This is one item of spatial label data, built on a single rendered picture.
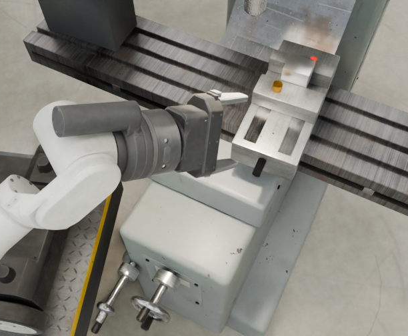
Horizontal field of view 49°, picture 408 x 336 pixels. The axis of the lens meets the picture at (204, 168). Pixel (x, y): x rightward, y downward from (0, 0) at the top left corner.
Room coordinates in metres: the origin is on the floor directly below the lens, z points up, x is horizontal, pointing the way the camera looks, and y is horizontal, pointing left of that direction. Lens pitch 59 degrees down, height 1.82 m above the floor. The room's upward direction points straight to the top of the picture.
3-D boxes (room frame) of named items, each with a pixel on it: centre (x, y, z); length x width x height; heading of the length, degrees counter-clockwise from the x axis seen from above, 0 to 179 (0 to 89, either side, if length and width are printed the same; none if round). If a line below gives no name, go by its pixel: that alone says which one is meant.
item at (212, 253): (0.75, -0.09, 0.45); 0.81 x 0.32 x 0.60; 153
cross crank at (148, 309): (0.32, 0.12, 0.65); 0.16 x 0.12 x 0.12; 153
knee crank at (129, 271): (0.36, 0.26, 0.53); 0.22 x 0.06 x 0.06; 153
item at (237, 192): (0.77, -0.11, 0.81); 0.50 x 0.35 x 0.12; 153
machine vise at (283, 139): (0.69, -0.20, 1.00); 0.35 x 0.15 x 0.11; 156
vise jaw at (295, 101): (0.66, -0.19, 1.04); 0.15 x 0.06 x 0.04; 66
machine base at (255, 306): (0.99, -0.22, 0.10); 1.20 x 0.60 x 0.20; 153
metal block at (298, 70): (0.71, -0.21, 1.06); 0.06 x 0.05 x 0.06; 66
